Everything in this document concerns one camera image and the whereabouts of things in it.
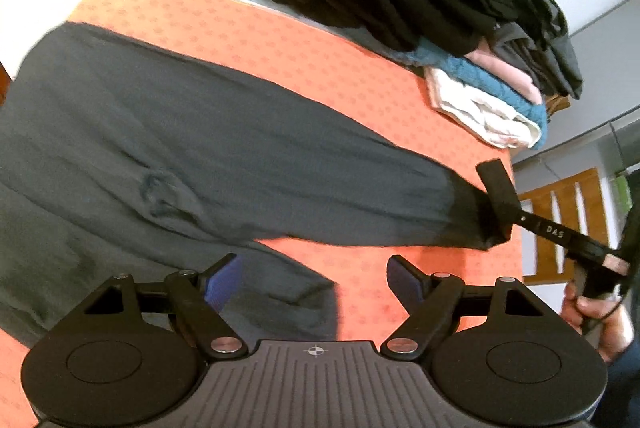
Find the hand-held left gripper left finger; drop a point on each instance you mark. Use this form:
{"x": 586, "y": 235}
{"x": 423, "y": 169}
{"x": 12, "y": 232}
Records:
{"x": 225, "y": 282}

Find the pink folded garment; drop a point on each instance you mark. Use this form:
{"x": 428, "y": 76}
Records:
{"x": 505, "y": 70}

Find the person's right hand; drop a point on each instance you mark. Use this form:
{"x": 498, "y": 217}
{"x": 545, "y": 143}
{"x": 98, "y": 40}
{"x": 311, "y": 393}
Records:
{"x": 617, "y": 328}

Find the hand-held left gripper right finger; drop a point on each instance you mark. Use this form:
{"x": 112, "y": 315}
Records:
{"x": 404, "y": 282}

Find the folded pastel clothes stack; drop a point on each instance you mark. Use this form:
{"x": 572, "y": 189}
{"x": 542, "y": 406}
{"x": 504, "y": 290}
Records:
{"x": 480, "y": 80}

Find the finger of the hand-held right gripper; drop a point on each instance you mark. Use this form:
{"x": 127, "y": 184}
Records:
{"x": 497, "y": 188}

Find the grey folded garment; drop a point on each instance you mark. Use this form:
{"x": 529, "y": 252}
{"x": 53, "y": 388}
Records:
{"x": 545, "y": 53}

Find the wooden chair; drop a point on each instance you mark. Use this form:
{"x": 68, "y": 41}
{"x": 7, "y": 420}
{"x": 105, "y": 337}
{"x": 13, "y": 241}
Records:
{"x": 590, "y": 208}

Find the person's dark trousers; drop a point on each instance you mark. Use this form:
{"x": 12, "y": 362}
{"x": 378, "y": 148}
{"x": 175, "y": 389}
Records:
{"x": 625, "y": 388}

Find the white folded cloth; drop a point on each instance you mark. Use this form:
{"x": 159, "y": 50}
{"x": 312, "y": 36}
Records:
{"x": 475, "y": 113}

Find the orange patterned tablecloth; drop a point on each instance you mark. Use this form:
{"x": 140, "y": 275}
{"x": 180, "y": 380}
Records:
{"x": 300, "y": 73}

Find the dark grey pants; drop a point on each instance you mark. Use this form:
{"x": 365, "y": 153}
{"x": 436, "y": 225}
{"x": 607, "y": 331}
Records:
{"x": 150, "y": 118}

